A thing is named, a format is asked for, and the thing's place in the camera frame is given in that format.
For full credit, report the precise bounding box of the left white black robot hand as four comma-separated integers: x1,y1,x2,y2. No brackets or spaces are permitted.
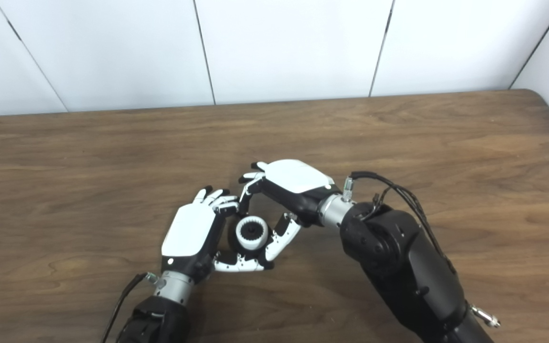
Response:
161,186,275,285

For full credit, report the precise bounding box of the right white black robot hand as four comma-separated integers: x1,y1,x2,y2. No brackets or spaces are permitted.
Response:
239,159,342,262

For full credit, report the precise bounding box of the white toothed plastic ring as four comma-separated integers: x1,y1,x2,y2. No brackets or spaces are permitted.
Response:
235,216,269,252

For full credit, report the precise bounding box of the round black plastic part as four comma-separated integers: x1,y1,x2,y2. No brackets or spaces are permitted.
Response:
227,220,270,254

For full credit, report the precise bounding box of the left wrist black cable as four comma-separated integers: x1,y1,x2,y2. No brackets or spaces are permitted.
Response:
100,272,166,343

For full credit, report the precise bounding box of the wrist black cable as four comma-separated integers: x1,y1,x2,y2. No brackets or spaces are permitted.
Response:
100,272,166,343
342,171,502,329

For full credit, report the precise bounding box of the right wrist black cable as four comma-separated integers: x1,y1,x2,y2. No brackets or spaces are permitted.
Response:
342,171,502,329

